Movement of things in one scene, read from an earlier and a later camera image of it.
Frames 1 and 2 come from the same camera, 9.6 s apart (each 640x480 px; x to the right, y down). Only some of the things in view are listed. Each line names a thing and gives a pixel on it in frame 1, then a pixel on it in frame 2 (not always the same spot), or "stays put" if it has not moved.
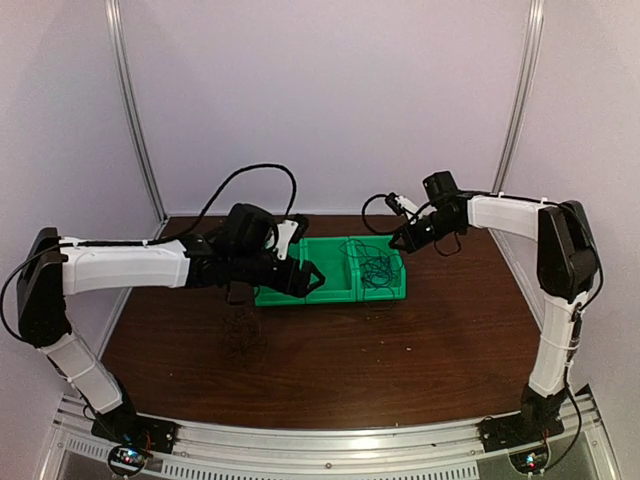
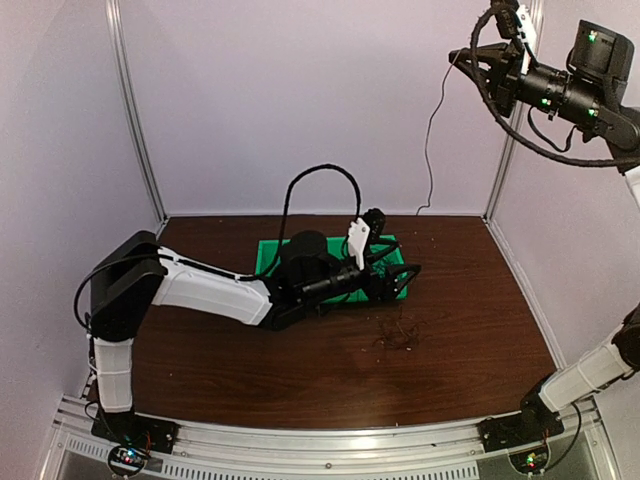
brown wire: (244, 341) → (401, 333)
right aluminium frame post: (533, 48) stays put
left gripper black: (285, 284) → (387, 290)
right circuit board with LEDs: (531, 460) stays put
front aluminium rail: (438, 451) stays put
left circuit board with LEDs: (127, 460) stays put
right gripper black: (413, 242) → (502, 81)
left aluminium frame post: (114, 16) stays put
